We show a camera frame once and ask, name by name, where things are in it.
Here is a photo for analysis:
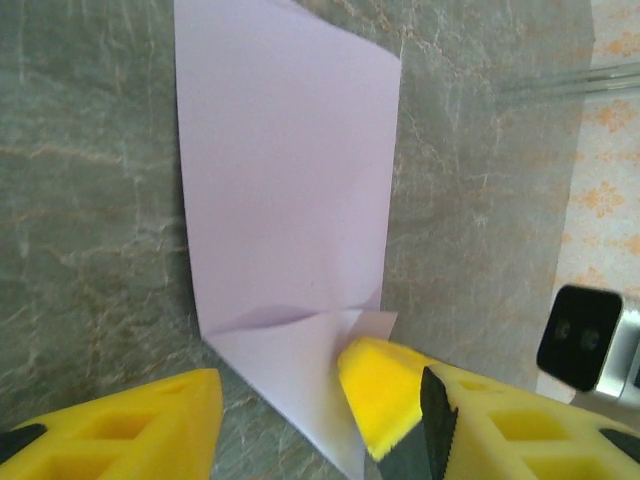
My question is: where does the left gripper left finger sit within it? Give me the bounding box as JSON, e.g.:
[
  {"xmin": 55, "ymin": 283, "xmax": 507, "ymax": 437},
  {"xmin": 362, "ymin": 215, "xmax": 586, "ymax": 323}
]
[{"xmin": 0, "ymin": 368, "xmax": 224, "ymax": 480}]

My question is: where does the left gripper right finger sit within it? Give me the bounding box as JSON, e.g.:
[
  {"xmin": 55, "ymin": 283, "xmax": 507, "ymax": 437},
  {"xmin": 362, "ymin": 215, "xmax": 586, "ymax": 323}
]
[{"xmin": 337, "ymin": 337, "xmax": 640, "ymax": 480}]

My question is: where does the lilac paper sheet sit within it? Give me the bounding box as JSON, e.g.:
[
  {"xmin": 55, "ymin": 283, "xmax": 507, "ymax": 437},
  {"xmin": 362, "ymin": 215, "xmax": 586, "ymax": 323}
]
[{"xmin": 173, "ymin": 0, "xmax": 403, "ymax": 479}]

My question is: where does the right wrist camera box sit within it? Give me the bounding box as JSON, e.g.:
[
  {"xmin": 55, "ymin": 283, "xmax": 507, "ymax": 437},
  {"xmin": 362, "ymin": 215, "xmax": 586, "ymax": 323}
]
[{"xmin": 535, "ymin": 284, "xmax": 640, "ymax": 404}]

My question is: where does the aluminium frame post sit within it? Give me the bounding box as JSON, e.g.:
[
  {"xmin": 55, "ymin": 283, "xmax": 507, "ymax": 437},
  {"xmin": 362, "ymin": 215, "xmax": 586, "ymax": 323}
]
[{"xmin": 499, "ymin": 67, "xmax": 640, "ymax": 100}]

